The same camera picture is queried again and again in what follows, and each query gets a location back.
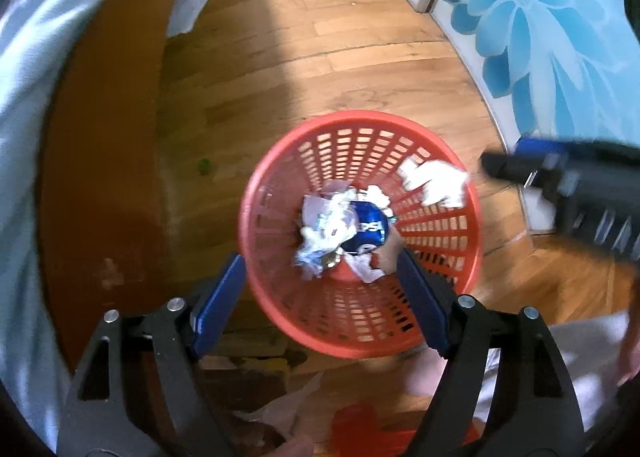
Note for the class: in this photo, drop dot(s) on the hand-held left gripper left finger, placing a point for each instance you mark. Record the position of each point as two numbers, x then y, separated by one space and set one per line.
220 302

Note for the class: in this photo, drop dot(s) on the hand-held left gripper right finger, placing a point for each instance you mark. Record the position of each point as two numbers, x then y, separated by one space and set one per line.
425 297

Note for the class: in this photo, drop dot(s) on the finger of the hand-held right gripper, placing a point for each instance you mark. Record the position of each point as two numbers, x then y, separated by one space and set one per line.
515 164

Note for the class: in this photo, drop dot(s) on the red plastic basket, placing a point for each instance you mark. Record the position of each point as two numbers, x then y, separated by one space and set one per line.
360 302

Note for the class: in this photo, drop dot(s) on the small white paper scrap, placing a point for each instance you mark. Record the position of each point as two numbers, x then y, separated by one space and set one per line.
365 269

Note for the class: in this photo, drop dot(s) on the white tissue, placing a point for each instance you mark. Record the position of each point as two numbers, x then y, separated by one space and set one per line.
437 182

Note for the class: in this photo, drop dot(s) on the crushed blue drink can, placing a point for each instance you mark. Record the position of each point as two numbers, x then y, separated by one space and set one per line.
367 232

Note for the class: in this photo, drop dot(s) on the blue clear plastic wrapper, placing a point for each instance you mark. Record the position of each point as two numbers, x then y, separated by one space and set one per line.
322 232

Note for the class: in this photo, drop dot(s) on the person's left hand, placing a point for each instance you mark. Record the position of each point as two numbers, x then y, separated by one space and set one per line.
295 448

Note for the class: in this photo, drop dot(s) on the person's leg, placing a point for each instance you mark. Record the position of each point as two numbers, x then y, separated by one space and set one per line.
422 377

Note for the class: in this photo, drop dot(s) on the crumpled white paper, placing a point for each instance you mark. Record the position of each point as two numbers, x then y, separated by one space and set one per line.
285 404

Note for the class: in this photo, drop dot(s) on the floral sliding wardrobe door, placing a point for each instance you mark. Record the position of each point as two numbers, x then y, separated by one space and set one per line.
540 37

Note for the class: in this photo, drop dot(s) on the small green scrap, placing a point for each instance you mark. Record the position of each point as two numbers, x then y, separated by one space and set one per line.
204 166

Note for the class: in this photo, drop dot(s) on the red plastic object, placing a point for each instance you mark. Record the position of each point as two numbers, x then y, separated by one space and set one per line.
365 429

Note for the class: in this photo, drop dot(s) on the person's white shorts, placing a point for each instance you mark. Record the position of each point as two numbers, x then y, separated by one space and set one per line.
575 367

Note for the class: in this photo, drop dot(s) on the white paper sheet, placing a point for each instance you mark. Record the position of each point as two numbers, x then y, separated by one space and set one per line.
187 12

